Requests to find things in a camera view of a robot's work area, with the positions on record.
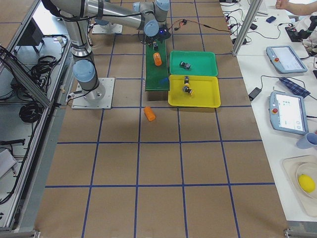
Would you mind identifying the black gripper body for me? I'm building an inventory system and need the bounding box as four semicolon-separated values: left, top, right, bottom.
145;24;171;44

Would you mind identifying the green push button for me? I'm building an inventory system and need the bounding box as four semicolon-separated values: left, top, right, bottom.
152;41;159;52

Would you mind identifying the orange cylinder with label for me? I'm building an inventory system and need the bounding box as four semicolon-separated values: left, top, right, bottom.
153;52;162;66

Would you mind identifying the green push button apart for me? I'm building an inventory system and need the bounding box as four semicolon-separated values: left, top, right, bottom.
179;61;191;70

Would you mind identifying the yellow push button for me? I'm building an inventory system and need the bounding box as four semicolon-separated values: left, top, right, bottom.
182;85;194;95
184;76;190;87

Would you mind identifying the plain orange cylinder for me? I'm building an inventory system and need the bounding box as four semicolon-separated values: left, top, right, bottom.
144;107;156;121

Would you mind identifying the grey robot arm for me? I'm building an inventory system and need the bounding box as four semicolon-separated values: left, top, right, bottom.
43;0;106;101
84;0;171;42

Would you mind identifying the person hand at desk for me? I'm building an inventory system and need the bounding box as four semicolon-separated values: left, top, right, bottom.
275;0;289;10

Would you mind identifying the green conveyor belt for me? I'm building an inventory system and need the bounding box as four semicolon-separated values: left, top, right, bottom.
145;41;169;91

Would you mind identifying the green plastic tray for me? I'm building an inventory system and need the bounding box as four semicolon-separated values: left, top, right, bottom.
169;51;218;76

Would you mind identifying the yellow plastic tray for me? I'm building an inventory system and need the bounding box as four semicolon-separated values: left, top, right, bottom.
168;75;221;108

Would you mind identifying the black power adapter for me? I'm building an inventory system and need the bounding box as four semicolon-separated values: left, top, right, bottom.
248;87;262;101

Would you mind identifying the blue teach pendant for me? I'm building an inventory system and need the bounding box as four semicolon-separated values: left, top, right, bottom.
268;91;309;135
266;46;308;74

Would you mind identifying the blue checkered cloth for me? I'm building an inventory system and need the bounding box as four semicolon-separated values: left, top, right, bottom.
279;77;311;98

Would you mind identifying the blue mug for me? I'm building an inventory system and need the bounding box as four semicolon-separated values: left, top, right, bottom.
296;133;317;149

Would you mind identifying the beige tray with bowl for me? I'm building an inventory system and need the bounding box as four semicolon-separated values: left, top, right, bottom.
282;155;317;217

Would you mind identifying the yellow lemon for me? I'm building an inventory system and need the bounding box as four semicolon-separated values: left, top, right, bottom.
298;174;316;193

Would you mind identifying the red black power cable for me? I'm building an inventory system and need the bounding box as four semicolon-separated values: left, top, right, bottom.
165;18;235;34

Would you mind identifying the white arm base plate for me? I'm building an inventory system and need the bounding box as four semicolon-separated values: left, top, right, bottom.
71;77;115;110
92;23;123;35

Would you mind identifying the aluminium frame post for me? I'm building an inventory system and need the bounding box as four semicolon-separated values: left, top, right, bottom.
232;0;262;56

